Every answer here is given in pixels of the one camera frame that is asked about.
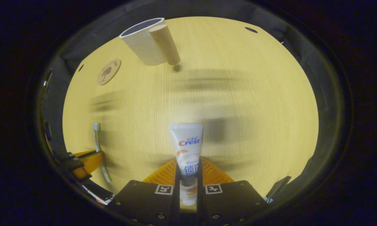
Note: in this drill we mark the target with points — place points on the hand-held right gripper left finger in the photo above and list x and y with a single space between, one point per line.
144 204

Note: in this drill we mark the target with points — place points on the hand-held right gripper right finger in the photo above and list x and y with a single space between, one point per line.
232 204

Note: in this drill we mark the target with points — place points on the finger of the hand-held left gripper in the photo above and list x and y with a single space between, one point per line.
88 160
100 196

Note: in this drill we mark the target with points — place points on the white toothbrush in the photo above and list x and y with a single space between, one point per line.
97 138

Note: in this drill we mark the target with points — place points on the white toothpaste tube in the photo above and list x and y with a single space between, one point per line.
187 141

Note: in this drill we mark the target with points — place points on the round wooden coaster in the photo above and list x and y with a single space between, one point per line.
108 72

